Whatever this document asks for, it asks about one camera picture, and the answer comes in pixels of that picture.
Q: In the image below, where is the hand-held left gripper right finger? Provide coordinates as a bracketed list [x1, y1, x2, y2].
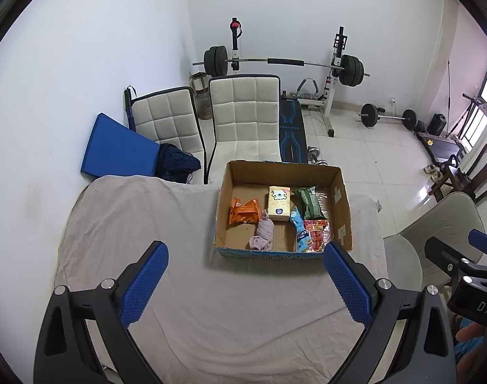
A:
[323, 242, 456, 384]

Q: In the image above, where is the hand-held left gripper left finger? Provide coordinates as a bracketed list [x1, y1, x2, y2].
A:
[35, 241, 170, 384]

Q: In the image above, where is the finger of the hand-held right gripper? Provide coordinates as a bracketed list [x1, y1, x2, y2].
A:
[468, 229, 487, 257]
[424, 237, 484, 284]

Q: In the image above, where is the red snack packet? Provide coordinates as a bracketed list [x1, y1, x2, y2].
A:
[303, 219, 333, 254]

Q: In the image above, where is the long blue snack packet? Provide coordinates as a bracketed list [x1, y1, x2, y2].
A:
[289, 204, 312, 253]

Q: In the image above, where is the green snack packet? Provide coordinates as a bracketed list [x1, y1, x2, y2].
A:
[292, 186, 322, 220]

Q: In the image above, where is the cardboard box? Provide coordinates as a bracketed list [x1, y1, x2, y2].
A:
[212, 160, 354, 260]

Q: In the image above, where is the purple plush toy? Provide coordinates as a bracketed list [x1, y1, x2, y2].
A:
[248, 210, 276, 252]

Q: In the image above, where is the yellow white tissue pack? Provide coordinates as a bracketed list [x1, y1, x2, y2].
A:
[266, 186, 292, 222]

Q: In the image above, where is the orange snack packet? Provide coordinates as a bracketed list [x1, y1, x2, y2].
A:
[227, 197, 261, 225]

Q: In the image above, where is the person's right hand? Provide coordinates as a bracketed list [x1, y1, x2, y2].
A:
[456, 323, 487, 353]

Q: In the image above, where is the grey plastic chair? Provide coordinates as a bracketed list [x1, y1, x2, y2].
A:
[383, 192, 487, 300]

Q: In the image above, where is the light blue cloth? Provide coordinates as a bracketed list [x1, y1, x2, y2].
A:
[455, 340, 484, 364]

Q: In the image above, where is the grey table cloth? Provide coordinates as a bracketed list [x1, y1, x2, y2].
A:
[53, 174, 388, 384]

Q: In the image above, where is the black treadmill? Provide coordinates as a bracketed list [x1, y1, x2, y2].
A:
[413, 128, 468, 169]

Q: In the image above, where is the dark blue cloth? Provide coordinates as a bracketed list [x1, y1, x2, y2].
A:
[157, 143, 202, 182]

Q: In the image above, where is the black speaker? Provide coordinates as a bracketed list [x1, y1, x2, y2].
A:
[429, 113, 447, 136]

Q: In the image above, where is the blue foam mat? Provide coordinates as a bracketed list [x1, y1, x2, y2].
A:
[80, 113, 161, 179]

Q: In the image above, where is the thin black pole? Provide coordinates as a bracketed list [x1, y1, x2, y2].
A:
[446, 60, 452, 137]

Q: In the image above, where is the short barbell with black plates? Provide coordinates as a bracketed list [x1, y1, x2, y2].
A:
[357, 103, 418, 132]

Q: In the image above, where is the white padded chair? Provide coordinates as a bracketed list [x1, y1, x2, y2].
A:
[205, 74, 283, 185]
[129, 87, 206, 185]

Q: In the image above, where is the black blue weight bench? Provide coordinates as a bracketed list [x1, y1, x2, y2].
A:
[279, 92, 310, 164]

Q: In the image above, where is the white bench press rack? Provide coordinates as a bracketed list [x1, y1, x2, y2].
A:
[227, 18, 348, 137]

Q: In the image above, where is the large brown jar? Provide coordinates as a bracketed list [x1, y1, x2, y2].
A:
[189, 73, 212, 121]

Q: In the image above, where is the large barbell with black plates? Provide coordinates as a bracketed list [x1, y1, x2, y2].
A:
[192, 46, 370, 87]

